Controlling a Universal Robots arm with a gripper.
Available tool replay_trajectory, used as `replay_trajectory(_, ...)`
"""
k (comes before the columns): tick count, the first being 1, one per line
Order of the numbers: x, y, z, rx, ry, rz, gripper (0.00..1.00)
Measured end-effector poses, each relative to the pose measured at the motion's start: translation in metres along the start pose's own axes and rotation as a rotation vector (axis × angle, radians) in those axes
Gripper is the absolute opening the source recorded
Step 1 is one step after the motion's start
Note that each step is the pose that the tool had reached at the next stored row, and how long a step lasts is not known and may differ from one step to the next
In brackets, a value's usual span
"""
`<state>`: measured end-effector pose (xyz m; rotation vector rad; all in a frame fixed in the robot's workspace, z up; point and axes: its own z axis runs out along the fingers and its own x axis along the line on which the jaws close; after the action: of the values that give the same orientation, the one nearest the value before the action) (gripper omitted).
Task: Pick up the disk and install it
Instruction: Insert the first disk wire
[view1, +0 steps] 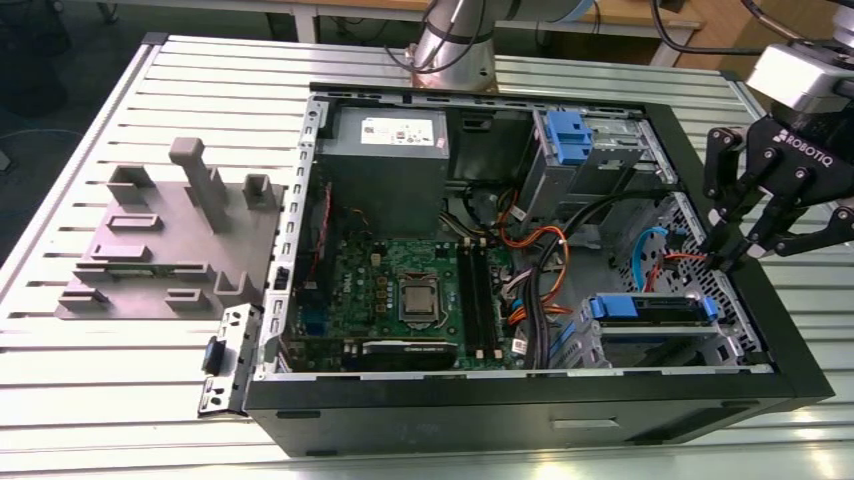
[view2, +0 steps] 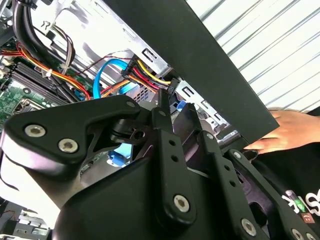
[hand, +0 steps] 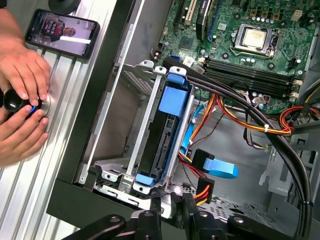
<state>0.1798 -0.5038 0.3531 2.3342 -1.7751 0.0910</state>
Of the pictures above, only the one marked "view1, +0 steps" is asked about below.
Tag metal optical drive cage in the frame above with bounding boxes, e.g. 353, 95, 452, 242
518, 105, 672, 224

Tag thin red wire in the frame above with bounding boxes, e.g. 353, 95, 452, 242
307, 180, 335, 292

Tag white table frame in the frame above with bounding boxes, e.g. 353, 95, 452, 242
265, 0, 428, 46

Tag green RAM stick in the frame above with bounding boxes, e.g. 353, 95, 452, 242
99, 266, 172, 280

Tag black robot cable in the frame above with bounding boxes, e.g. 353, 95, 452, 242
647, 0, 806, 56

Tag black office chair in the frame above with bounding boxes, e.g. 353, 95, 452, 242
0, 0, 75, 119

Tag black blue bracket latch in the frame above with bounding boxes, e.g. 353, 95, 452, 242
200, 335, 229, 375

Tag metal disk bay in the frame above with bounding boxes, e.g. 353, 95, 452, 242
578, 291, 743, 370

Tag black graphics card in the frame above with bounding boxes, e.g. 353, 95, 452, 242
279, 335, 463, 374

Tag thick black cable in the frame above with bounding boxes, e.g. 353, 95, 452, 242
523, 189, 670, 370

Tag hard disk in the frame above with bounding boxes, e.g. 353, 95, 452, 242
563, 293, 722, 351

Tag silver CPU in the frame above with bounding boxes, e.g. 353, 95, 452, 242
401, 283, 440, 314

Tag black RAM slot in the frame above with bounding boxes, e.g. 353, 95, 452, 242
457, 236, 488, 359
474, 236, 507, 359

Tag green motherboard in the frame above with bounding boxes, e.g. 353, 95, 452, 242
285, 234, 532, 374

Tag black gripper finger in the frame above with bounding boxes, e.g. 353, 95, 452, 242
702, 126, 776, 274
728, 191, 854, 274

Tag black CPU socket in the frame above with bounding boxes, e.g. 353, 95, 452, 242
395, 271, 449, 331

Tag black open PC case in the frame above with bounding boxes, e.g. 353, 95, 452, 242
240, 82, 836, 459

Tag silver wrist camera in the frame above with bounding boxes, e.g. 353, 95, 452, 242
744, 43, 854, 110

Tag yellow black power wires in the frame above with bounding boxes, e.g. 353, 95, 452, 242
437, 209, 502, 240

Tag orange wire bundle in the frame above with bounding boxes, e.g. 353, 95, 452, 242
499, 224, 576, 326

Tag orange wire with black connector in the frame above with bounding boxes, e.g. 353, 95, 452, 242
656, 251, 719, 271

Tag blue plastic drive latch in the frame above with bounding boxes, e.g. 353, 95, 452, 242
543, 109, 595, 166

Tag blue data wire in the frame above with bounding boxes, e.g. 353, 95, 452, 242
628, 225, 670, 294

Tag grey parts rack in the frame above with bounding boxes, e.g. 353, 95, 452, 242
51, 135, 283, 321

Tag wooden cabinet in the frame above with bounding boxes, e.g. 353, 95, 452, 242
676, 0, 802, 81

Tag metal expansion slot bracket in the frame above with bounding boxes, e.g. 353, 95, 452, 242
196, 302, 265, 419

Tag grey power supply unit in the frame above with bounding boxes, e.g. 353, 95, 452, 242
313, 104, 453, 241

